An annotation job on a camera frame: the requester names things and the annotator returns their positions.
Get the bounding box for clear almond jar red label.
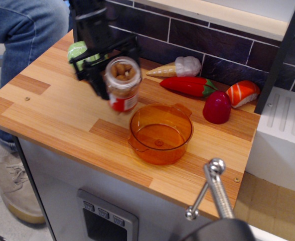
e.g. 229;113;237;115
105;56;141;112

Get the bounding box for dark red toy egg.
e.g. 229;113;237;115
203;91;231;124

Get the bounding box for orange transparent plastic pot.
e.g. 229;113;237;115
128;103;194;165

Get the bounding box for black metal shelf post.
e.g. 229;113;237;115
254;10;295;114

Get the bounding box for green toy cabbage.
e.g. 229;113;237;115
67;41;108;74

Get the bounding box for person leg in jeans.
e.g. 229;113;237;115
0;0;72;151

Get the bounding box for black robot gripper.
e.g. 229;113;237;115
69;7;141;100

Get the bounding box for beige sneaker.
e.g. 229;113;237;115
0;145;45;224

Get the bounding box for toy ice cream cone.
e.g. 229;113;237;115
146;56;202;77

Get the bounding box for toy salmon sushi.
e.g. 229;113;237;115
226;80;261;108

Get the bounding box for red toy chili pepper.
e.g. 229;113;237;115
160;77;217;97

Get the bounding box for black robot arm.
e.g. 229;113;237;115
69;1;140;100

